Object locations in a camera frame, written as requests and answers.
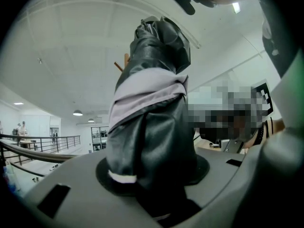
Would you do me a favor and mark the black garment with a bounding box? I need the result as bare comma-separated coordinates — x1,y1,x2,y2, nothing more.
106,15,202,223

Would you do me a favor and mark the black metal railing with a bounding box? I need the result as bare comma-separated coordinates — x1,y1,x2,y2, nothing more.
0,133,82,178

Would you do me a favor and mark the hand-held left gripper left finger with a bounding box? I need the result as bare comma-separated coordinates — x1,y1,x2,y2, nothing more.
23,154,165,228

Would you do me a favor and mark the person's right forearm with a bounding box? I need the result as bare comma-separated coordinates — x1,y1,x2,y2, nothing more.
244,118,286,152

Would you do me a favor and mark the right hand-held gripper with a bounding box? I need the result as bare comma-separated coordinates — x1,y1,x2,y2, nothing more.
250,78,275,123

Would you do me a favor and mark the black framed glass door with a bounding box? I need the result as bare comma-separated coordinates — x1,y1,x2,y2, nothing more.
91,126,110,152

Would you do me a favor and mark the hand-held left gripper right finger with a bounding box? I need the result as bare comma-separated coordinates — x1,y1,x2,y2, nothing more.
170,126,304,228

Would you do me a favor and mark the wooden coat rack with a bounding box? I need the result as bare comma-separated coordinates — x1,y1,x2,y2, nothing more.
114,53,132,72

